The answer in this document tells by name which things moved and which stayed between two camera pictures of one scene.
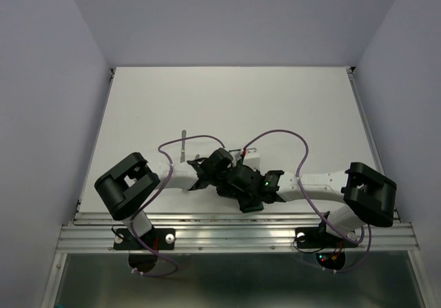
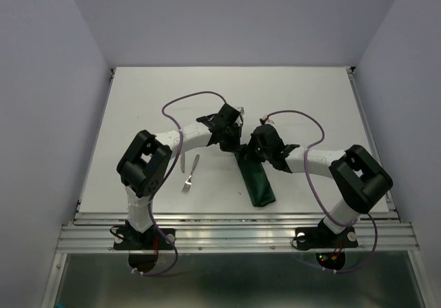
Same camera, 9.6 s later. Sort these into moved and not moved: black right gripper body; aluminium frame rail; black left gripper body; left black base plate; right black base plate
Moved: black left gripper body; black right gripper body
Not moved: aluminium frame rail; left black base plate; right black base plate
